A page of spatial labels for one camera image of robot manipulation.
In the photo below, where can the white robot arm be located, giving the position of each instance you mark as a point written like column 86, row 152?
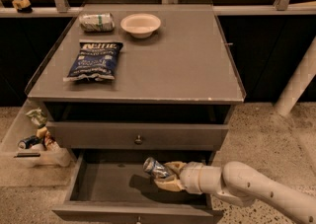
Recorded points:
column 239, row 184

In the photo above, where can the blue kettle chips bag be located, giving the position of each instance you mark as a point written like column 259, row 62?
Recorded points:
column 97, row 60

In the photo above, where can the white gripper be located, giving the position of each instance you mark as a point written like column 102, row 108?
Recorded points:
column 190, row 176

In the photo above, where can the small yellow black object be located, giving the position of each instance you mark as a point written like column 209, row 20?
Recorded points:
column 22, row 6

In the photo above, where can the open grey middle drawer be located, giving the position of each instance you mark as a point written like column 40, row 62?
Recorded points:
column 110, row 186

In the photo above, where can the dark blue can in bin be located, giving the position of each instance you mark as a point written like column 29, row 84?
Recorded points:
column 28, row 142

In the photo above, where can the grey drawer cabinet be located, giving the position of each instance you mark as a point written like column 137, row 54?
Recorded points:
column 181, row 74

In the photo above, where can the silver blue redbull can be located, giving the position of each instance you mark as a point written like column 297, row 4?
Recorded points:
column 156, row 170

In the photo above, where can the grey upper drawer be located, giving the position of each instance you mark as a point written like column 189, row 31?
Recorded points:
column 138, row 136

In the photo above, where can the white paper bowl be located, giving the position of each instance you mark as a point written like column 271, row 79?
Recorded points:
column 140, row 25

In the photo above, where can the green white wrapper in bin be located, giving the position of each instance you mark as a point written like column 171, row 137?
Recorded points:
column 37, row 117

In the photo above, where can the clear plastic bin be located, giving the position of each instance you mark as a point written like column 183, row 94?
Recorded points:
column 48, row 152

